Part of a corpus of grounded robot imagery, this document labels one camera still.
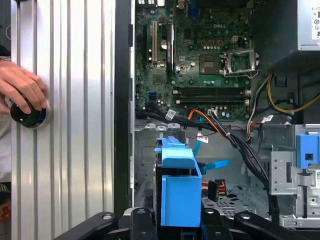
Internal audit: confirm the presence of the grey power supply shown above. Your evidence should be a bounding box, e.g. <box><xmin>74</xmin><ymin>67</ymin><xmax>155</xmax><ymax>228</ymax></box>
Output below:
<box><xmin>251</xmin><ymin>0</ymin><xmax>320</xmax><ymax>74</ymax></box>

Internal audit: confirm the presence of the CPU socket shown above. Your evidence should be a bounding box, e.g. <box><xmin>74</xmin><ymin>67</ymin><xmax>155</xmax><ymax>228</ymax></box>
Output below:
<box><xmin>198</xmin><ymin>54</ymin><xmax>222</xmax><ymax>75</ymax></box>

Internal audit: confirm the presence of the hard disk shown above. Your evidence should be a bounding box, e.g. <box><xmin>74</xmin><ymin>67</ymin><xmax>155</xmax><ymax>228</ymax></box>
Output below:
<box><xmin>152</xmin><ymin>135</ymin><xmax>204</xmax><ymax>229</ymax></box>

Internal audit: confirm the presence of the power wire with black plug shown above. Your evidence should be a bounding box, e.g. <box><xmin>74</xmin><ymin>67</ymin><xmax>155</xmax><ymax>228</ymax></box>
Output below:
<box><xmin>201</xmin><ymin>178</ymin><xmax>226</xmax><ymax>203</ymax></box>

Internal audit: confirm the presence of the white expansion slot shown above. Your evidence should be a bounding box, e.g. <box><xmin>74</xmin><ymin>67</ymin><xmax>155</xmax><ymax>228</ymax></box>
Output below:
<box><xmin>151</xmin><ymin>20</ymin><xmax>158</xmax><ymax>64</ymax></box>

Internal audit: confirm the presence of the blue data wire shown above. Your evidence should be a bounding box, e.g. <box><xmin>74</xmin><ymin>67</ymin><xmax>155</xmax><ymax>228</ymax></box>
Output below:
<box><xmin>196</xmin><ymin>129</ymin><xmax>231</xmax><ymax>176</ymax></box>

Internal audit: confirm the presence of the blue plastic drive carrier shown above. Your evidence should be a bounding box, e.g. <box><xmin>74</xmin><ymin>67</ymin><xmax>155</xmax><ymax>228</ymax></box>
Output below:
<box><xmin>295</xmin><ymin>133</ymin><xmax>320</xmax><ymax>171</ymax></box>

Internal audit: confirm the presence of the yellow wire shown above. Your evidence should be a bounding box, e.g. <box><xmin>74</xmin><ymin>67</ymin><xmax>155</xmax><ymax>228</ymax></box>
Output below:
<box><xmin>266</xmin><ymin>73</ymin><xmax>320</xmax><ymax>114</ymax></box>

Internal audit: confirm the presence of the black RAM slot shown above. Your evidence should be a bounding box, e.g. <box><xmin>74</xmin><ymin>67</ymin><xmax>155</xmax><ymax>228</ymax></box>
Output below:
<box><xmin>174</xmin><ymin>86</ymin><xmax>252</xmax><ymax>97</ymax></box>
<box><xmin>174</xmin><ymin>96</ymin><xmax>252</xmax><ymax>105</ymax></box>

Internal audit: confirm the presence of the orange data wire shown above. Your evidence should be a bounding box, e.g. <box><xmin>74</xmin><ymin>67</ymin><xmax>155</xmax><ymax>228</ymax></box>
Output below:
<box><xmin>187</xmin><ymin>108</ymin><xmax>219</xmax><ymax>128</ymax></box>

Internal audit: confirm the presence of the thin multicoloured wire bundle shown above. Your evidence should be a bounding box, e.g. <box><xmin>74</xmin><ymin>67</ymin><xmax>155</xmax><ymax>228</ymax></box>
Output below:
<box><xmin>246</xmin><ymin>74</ymin><xmax>271</xmax><ymax>142</ymax></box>

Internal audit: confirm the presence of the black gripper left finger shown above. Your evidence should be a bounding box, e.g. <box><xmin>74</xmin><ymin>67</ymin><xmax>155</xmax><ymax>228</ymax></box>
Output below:
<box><xmin>53</xmin><ymin>207</ymin><xmax>157</xmax><ymax>240</ymax></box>

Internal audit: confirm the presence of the black PC case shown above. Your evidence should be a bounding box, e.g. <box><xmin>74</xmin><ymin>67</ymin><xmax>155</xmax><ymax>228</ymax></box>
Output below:
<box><xmin>113</xmin><ymin>0</ymin><xmax>320</xmax><ymax>240</ymax></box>

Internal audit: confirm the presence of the metal socket cover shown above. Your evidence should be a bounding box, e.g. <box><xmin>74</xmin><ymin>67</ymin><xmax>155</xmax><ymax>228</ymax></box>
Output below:
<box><xmin>222</xmin><ymin>49</ymin><xmax>258</xmax><ymax>75</ymax></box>

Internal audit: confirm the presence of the metal locking lever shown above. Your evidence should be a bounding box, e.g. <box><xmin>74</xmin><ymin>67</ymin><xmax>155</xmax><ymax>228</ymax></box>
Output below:
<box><xmin>224</xmin><ymin>69</ymin><xmax>260</xmax><ymax>77</ymax></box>

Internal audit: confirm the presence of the black cable bundle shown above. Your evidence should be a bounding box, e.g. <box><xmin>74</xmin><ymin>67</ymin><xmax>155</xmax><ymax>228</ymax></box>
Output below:
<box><xmin>136</xmin><ymin>99</ymin><xmax>280</xmax><ymax>224</ymax></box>

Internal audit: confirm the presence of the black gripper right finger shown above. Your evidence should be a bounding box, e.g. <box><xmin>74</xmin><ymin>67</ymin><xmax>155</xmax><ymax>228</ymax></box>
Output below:
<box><xmin>201</xmin><ymin>208</ymin><xmax>308</xmax><ymax>240</ymax></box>

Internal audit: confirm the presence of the green motherboard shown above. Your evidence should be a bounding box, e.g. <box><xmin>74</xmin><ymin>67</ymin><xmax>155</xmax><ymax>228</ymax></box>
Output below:
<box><xmin>134</xmin><ymin>0</ymin><xmax>253</xmax><ymax>121</ymax></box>

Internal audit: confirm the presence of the black expansion slot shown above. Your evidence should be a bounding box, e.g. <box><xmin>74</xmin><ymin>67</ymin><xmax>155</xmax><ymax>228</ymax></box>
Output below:
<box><xmin>142</xmin><ymin>23</ymin><xmax>149</xmax><ymax>66</ymax></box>

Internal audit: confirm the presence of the person bare hand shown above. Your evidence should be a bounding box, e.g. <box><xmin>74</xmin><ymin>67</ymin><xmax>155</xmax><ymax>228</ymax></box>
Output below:
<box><xmin>0</xmin><ymin>59</ymin><xmax>50</xmax><ymax>116</ymax></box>

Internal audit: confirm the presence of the silver drive cage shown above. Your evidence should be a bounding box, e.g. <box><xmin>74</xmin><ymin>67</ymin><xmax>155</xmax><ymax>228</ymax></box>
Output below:
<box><xmin>269</xmin><ymin>123</ymin><xmax>320</xmax><ymax>229</ymax></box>

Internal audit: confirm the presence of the round black tool blue ring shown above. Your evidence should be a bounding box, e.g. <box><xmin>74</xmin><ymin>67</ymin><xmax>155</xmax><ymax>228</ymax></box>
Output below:
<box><xmin>9</xmin><ymin>96</ymin><xmax>52</xmax><ymax>129</ymax></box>

